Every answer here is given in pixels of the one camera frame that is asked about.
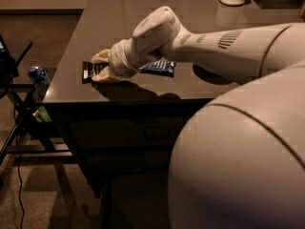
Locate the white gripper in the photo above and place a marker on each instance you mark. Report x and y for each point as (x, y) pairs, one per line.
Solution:
(116, 61)

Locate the black rxbar chocolate bar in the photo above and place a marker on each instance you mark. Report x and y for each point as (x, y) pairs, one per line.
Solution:
(89, 70)

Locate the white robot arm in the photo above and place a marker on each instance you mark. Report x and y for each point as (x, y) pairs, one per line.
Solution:
(238, 163)

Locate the grey counter cabinet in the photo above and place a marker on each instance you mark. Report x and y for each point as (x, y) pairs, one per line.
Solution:
(111, 32)

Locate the top left grey drawer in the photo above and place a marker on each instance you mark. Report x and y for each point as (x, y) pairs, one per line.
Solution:
(127, 132)

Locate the middle left grey drawer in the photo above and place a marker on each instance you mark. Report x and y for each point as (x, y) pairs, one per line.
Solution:
(130, 163)

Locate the open bottom grey drawer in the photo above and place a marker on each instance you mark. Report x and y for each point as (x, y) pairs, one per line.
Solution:
(135, 202)

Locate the blue candy bar wrapper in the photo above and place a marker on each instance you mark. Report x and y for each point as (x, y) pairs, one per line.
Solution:
(160, 67)

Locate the green packet on cart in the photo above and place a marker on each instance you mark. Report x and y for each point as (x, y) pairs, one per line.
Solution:
(41, 115)

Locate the black side cart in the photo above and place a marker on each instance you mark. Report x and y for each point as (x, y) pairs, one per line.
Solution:
(21, 96)

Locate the glass jar of nuts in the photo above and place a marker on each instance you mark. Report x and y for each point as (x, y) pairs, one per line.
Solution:
(301, 15)

